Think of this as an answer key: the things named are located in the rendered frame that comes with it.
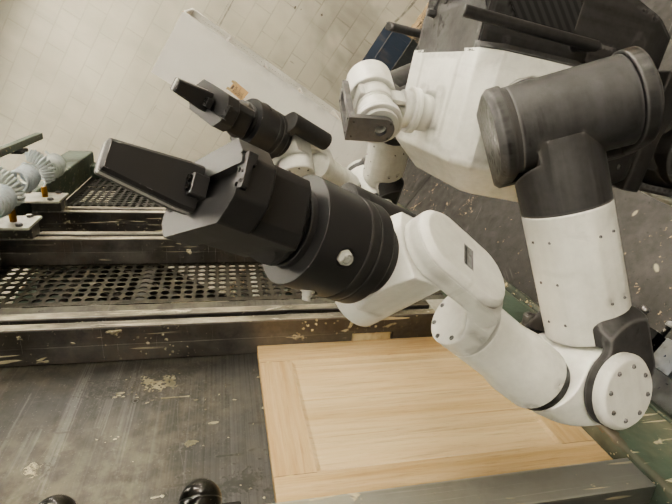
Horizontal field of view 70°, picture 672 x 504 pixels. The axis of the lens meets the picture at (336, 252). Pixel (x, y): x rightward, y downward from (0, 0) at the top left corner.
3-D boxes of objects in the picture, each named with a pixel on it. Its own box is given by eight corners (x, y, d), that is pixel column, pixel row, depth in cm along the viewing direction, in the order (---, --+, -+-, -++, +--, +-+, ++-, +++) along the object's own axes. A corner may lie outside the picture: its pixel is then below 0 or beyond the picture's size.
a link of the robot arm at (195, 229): (221, 259, 26) (378, 306, 33) (259, 101, 28) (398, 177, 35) (146, 269, 36) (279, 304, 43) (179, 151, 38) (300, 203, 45)
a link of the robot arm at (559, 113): (619, 184, 54) (599, 61, 51) (659, 193, 45) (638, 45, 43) (513, 210, 56) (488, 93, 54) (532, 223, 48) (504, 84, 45)
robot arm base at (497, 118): (618, 151, 57) (605, 51, 54) (677, 165, 45) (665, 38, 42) (488, 183, 60) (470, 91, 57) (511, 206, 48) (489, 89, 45)
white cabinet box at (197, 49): (376, 146, 471) (182, 10, 394) (341, 193, 490) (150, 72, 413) (365, 130, 524) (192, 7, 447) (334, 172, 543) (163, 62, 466)
